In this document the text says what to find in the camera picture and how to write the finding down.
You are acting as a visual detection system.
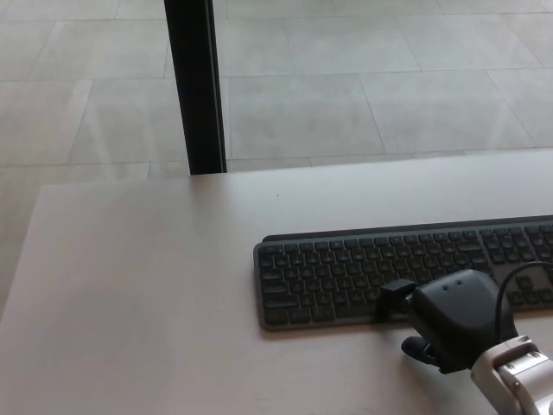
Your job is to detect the black and grey keyboard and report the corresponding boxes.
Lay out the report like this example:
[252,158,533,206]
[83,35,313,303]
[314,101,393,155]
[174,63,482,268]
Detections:
[251,214,553,333]

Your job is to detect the black vertical post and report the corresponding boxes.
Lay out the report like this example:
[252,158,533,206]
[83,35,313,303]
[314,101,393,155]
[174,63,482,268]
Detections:
[163,0,229,176]

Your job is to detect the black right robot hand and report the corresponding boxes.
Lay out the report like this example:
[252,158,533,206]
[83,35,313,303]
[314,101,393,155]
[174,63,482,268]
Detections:
[373,268,519,375]

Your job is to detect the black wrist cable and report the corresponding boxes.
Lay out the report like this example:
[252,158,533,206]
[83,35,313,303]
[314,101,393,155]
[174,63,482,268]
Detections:
[494,260,553,342]

